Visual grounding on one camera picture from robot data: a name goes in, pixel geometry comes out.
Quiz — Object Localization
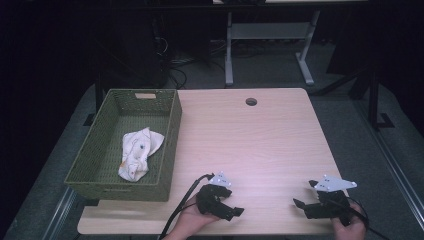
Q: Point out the black floor cables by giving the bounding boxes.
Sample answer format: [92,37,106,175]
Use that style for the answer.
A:
[166,54,222,90]

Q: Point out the black metal stand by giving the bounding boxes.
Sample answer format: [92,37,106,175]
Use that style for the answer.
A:
[365,63,396,132]

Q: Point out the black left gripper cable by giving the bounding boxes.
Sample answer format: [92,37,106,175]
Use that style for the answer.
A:
[158,172,215,240]

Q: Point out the person's right hand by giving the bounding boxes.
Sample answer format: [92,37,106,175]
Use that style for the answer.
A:
[330,202,368,240]

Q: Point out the grey metal floor rail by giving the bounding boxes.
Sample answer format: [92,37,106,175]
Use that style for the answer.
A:
[353,99,424,222]
[41,187,77,240]

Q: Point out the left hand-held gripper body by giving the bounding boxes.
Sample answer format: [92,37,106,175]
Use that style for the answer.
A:
[195,171,234,221]

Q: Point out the white printed cloth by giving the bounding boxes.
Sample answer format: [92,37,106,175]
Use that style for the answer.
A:
[117,127,166,183]

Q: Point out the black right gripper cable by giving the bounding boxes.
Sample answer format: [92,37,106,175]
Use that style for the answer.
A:
[328,196,392,240]

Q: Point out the white metal desk frame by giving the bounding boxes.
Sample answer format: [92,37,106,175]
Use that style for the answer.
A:
[224,9,322,88]

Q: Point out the dark computer tower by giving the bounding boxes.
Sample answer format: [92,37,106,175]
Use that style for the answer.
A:
[98,13,169,90]

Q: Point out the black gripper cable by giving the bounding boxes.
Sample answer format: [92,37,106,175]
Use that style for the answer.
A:
[328,196,392,240]
[158,172,215,240]

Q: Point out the person's left hand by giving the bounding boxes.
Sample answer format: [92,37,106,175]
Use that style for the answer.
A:
[172,195,222,240]

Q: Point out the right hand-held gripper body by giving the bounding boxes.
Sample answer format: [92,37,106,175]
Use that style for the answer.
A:
[304,174,358,228]

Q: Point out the green woven basket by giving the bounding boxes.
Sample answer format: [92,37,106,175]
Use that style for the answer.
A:
[64,88,183,203]

